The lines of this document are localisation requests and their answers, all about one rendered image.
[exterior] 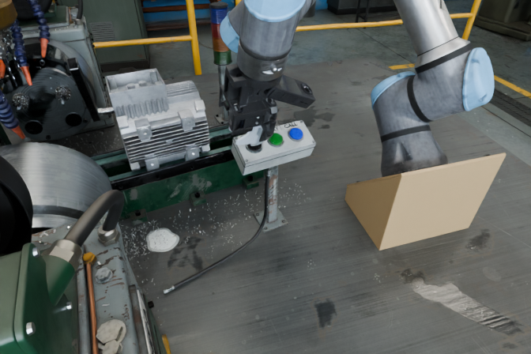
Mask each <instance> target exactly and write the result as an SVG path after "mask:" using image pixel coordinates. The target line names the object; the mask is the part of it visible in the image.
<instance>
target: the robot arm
mask: <svg viewBox="0 0 531 354"><path fill-rule="evenodd" d="M315 1H316V0H241V1H240V2H239V4H238V5H237V6H236V7H235V8H234V9H233V10H232V11H229V12H228V13H227V16H226V17H225V18H224V19H223V20H222V22H221V24H220V35H221V38H222V40H223V41H224V43H225V44H226V46H227V47H228V48H229V49H230V50H232V51H234V52H235V53H238V54H237V63H236V64H231V65H227V66H225V76H224V85H220V94H219V105H218V106H219V107H222V106H224V107H225V109H226V111H228V125H229V128H228V129H229V130H230V131H232V136H233V135H237V134H243V133H246V134H245V135H243V136H242V137H240V138H239V139H237V140H236V142H235V143H236V144H237V145H248V144H250V145H251V146H256V145H260V144H261V143H262V142H264V141H266V140H268V139H269V138H270V137H272V136H273V133H274V130H275V125H276V123H277V122H276V119H277V103H276V101H275V100H278V101H281V102H284V103H287V104H292V105H295V106H298V107H303V108H306V109H307V108H308V107H309V106H310V105H311V104H312V103H314V102H315V101H316V99H315V97H314V96H313V92H312V90H311V88H310V86H309V85H307V83H304V82H302V81H298V80H296V79H294V78H291V77H287V76H285V75H283V72H284V71H285V67H286V64H287V61H288V56H289V53H290V50H291V47H292V42H293V40H294V36H295V33H296V28H297V26H298V23H299V21H300V20H301V19H302V18H303V16H304V15H305V14H306V12H307V11H308V10H309V9H310V8H311V6H312V5H313V4H314V2H315ZM394 3H395V6H396V7H397V11H398V12H399V14H400V16H401V19H402V21H403V24H404V26H405V29H406V31H407V33H408V35H409V38H410V40H411V42H412V45H413V47H414V49H415V51H416V54H417V56H418V57H417V60H416V64H415V66H414V68H415V71H416V73H417V74H415V73H414V72H411V71H408V72H403V73H399V74H398V75H393V76H391V77H388V78H387V79H385V80H383V81H381V82H380V83H378V84H377V85H376V86H375V87H374V88H373V89H372V91H371V102H372V110H373V111H374V113H375V119H376V122H377V126H378V131H379V135H380V138H381V142H382V163H381V173H382V177H386V176H390V175H396V174H401V173H402V172H403V171H406V172H409V171H416V170H420V169H425V168H432V167H436V166H440V165H444V164H448V160H447V158H446V154H445V153H444V152H443V150H442V149H441V147H440V146H439V144H438V142H437V141H436V140H435V139H434V137H433V136H432V133H431V128H430V125H429V122H431V121H435V120H437V119H442V118H445V117H447V116H450V115H455V114H457V113H460V112H463V111H471V110H472V109H473V108H475V107H479V106H482V105H484V104H486V103H487V102H489V101H490V99H491V98H492V96H493V92H494V74H493V70H492V66H491V61H490V59H489V57H488V55H487V52H486V51H485V50H484V49H483V48H481V47H476V48H474V49H473V47H472V44H471V43H470V41H468V40H464V39H461V38H460V37H459V36H458V34H457V31H456V29H455V27H454V24H453V21H452V20H451V18H450V15H449V13H448V10H447V8H446V5H445V3H444V1H443V0H394ZM222 93H223V94H224V97H225V99H226V100H223V101H221V97H222Z"/></svg>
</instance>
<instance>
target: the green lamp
mask: <svg viewBox="0 0 531 354"><path fill-rule="evenodd" d="M213 56H214V62H215V63H217V64H228V63H230V62H231V61H232V54H231V50H229V51H225V52H218V51H214V50H213Z"/></svg>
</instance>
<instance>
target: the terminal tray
mask: <svg viewBox="0 0 531 354"><path fill-rule="evenodd" d="M151 70H154V71H151ZM109 77H112V78H109ZM105 79H106V82H107V89H108V92H109V96H110V98H111V103H112V107H113V109H114V111H115V116H116V117H119V116H124V115H126V117H127V120H129V118H132V119H134V118H135V117H138V118H140V117H141V115H142V116H143V117H145V116H146V115H151V114H152V113H153V114H154V115H156V113H157V112H159V113H162V111H164V112H167V111H168V110H169V105H168V95H167V91H166V86H165V83H164V81H163V79H162V77H161V76H160V74H159V72H158V70H157V68H155V69H150V70H141V71H136V72H131V73H122V74H117V75H112V76H107V77H105ZM158 81H160V83H157V82H158ZM114 89H116V91H114V92H113V91H112V90H114Z"/></svg>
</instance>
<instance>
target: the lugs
mask: <svg viewBox="0 0 531 354"><path fill-rule="evenodd" d="M194 108H195V111H196V113H199V112H203V111H205V104H204V101H203V100H197V101H194ZM116 120H117V123H118V126H119V129H120V130H122V129H126V128H129V123H128V121H127V117H126V115H124V116H119V117H116ZM200 150H201V153H207V152H209V150H210V147H209V145H205V146H202V147H200ZM130 168H131V171H137V170H140V169H141V167H140V164H139V163H136V164H130Z"/></svg>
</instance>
